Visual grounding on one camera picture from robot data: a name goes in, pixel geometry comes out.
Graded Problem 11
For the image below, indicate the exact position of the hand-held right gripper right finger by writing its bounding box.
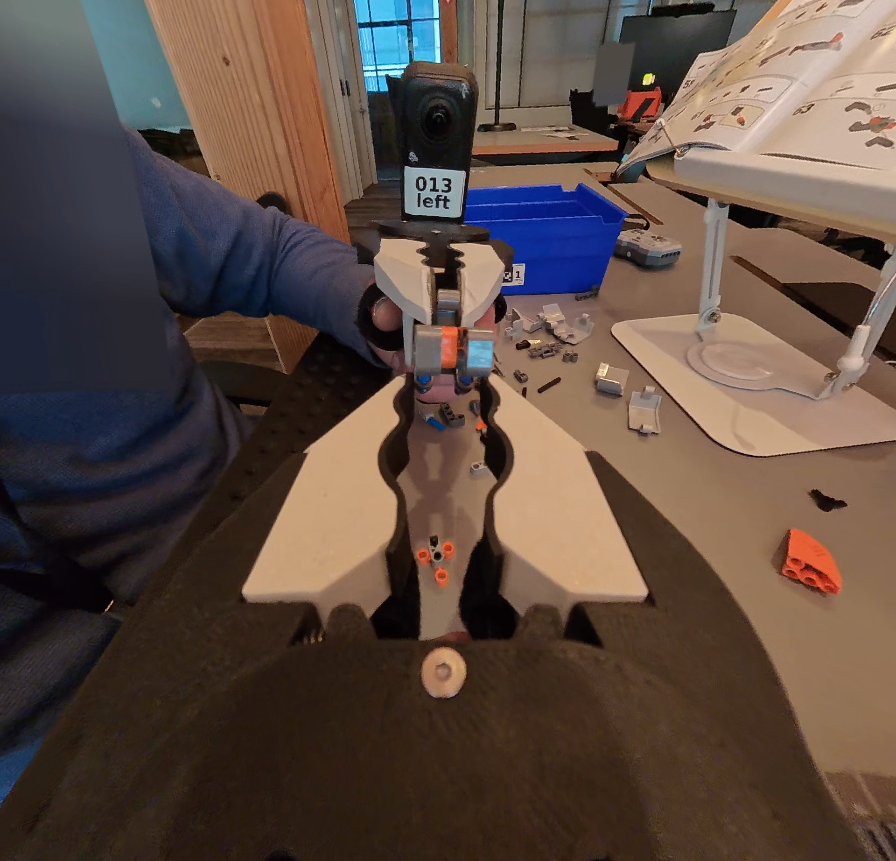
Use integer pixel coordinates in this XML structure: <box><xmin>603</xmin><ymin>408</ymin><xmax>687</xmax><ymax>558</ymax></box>
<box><xmin>481</xmin><ymin>372</ymin><xmax>647</xmax><ymax>608</ymax></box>

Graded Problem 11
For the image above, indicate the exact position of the grey orange brick claw assembly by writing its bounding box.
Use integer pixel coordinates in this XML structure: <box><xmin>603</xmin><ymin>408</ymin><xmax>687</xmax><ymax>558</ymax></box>
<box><xmin>410</xmin><ymin>288</ymin><xmax>495</xmax><ymax>394</ymax></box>

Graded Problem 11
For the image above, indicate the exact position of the orange wedge brick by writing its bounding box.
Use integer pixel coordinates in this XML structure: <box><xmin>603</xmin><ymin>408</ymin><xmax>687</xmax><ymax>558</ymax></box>
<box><xmin>778</xmin><ymin>528</ymin><xmax>842</xmax><ymax>595</ymax></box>

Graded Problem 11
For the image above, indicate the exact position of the wooden office table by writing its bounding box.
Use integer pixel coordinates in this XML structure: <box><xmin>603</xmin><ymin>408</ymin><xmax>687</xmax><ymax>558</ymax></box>
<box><xmin>470</xmin><ymin>124</ymin><xmax>619</xmax><ymax>168</ymax></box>

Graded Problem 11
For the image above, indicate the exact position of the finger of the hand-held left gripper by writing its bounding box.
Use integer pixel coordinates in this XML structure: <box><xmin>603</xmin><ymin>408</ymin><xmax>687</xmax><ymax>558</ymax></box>
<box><xmin>456</xmin><ymin>243</ymin><xmax>509</xmax><ymax>330</ymax></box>
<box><xmin>372</xmin><ymin>238</ymin><xmax>437</xmax><ymax>327</ymax></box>

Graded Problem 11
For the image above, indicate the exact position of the pile of light grey panels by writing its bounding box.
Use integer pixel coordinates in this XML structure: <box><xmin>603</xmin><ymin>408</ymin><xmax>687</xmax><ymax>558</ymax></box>
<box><xmin>503</xmin><ymin>302</ymin><xmax>594</xmax><ymax>347</ymax></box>

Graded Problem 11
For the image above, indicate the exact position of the wooden column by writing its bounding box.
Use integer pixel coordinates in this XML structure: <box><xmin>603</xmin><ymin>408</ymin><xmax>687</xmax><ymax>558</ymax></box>
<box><xmin>131</xmin><ymin>0</ymin><xmax>351</xmax><ymax>374</ymax></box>

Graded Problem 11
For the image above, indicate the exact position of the grey toy battery hub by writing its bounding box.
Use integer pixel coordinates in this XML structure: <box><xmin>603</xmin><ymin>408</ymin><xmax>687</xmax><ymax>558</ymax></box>
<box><xmin>613</xmin><ymin>229</ymin><xmax>681</xmax><ymax>269</ymax></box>

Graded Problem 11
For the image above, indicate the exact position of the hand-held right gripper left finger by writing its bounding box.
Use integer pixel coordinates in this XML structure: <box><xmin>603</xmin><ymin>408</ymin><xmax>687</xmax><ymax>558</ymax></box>
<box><xmin>240</xmin><ymin>372</ymin><xmax>411</xmax><ymax>605</ymax></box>

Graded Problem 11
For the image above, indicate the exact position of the black floor stand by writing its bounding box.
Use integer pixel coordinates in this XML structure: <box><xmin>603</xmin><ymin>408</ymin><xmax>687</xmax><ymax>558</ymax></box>
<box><xmin>477</xmin><ymin>0</ymin><xmax>519</xmax><ymax>133</ymax></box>

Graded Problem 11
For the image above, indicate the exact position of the person's left hand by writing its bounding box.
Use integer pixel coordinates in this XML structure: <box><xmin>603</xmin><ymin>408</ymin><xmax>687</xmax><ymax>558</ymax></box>
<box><xmin>360</xmin><ymin>290</ymin><xmax>506</xmax><ymax>405</ymax></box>

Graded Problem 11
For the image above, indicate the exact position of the blue plastic bin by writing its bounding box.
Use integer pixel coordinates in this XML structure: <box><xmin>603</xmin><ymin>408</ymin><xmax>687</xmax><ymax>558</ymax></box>
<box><xmin>463</xmin><ymin>183</ymin><xmax>627</xmax><ymax>295</ymax></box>

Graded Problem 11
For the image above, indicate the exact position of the white book stand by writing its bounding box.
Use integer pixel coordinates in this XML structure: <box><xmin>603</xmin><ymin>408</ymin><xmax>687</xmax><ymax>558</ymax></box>
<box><xmin>610</xmin><ymin>140</ymin><xmax>896</xmax><ymax>457</ymax></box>

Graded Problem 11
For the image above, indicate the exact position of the person's left forearm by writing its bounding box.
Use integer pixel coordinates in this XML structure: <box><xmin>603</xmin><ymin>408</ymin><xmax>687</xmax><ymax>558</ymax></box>
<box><xmin>122</xmin><ymin>125</ymin><xmax>382</xmax><ymax>367</ymax></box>

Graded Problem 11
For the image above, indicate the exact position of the instruction booklet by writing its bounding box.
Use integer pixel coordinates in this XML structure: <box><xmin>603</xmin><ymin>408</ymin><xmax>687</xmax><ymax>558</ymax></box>
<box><xmin>615</xmin><ymin>0</ymin><xmax>896</xmax><ymax>172</ymax></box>

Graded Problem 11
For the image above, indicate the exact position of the light grey curved panel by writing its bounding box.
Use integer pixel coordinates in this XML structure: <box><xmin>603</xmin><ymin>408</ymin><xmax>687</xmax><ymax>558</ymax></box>
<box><xmin>627</xmin><ymin>386</ymin><xmax>662</xmax><ymax>434</ymax></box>

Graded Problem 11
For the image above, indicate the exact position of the orange pin connector cluster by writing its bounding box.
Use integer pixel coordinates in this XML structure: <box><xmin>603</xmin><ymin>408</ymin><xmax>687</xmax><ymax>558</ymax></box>
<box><xmin>415</xmin><ymin>533</ymin><xmax>457</xmax><ymax>589</ymax></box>

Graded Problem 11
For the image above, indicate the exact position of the black monitor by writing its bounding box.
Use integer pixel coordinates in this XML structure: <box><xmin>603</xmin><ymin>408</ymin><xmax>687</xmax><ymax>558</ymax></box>
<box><xmin>618</xmin><ymin>8</ymin><xmax>737</xmax><ymax>94</ymax></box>

